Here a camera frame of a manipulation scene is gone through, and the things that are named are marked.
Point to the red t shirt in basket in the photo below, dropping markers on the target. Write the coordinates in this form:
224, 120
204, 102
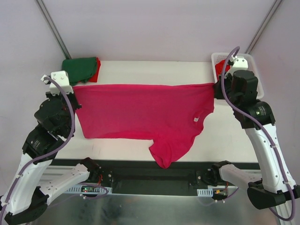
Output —
219, 67

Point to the right aluminium corner post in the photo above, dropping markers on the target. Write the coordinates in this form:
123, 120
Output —
263, 26

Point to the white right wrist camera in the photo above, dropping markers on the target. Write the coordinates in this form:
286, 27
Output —
238, 63

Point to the left aluminium corner post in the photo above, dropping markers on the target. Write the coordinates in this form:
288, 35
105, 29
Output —
53, 28

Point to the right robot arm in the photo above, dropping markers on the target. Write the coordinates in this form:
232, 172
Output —
275, 185

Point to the folded red t shirt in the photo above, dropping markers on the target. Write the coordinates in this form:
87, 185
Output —
96, 72

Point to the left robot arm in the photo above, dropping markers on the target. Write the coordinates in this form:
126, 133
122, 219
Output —
26, 199

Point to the right white cable duct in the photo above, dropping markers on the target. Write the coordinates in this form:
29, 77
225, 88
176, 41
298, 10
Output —
214, 191

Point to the pink t shirt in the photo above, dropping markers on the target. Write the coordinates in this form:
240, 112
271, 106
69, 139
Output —
171, 116

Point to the folded green t shirt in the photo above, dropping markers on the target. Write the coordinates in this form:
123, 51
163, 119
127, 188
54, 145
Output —
80, 70

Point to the left white cable duct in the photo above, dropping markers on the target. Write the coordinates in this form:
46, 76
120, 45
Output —
88, 190

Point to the white plastic laundry basket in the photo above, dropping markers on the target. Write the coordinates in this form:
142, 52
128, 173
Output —
219, 56

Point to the aluminium corner post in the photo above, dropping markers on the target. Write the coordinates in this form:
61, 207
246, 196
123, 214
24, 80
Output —
263, 26
53, 28

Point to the white cable duct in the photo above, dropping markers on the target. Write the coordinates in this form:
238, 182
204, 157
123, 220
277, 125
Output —
88, 190
214, 191

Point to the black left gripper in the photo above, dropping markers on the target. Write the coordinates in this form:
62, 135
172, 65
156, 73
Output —
75, 103

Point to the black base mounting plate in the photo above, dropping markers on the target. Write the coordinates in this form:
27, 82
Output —
147, 178

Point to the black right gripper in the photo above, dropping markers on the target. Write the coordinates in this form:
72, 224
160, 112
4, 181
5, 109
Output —
219, 89

